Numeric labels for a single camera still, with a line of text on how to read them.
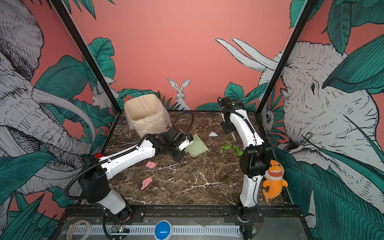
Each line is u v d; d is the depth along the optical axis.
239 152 0.96
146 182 0.84
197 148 0.85
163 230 0.69
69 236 0.67
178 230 0.70
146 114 1.04
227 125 0.75
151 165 0.91
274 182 0.80
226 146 0.97
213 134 1.07
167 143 0.61
